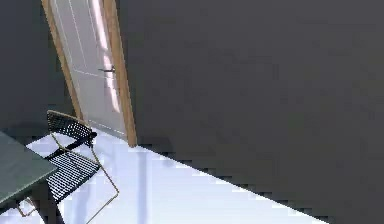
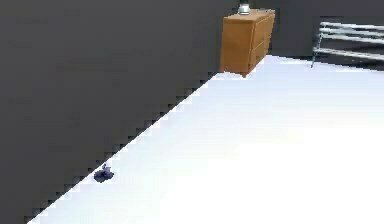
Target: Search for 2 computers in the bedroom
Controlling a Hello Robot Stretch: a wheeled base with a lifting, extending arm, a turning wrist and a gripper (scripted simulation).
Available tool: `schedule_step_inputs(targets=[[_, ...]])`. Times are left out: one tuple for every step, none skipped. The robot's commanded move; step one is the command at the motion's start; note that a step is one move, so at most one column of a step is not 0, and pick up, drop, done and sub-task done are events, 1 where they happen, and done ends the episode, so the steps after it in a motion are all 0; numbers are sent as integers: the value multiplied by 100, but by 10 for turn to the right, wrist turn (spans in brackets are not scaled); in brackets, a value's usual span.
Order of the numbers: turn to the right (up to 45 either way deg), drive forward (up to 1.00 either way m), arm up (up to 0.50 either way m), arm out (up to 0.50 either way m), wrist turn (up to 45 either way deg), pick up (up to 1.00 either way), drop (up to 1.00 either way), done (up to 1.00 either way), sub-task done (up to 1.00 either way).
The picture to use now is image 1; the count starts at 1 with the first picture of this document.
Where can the white room door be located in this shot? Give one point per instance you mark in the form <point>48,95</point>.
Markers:
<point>85,66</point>

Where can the black mesh chair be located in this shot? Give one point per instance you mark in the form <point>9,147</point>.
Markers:
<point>71,166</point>

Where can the grey-green table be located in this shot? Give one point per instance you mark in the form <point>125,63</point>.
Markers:
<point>20,170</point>

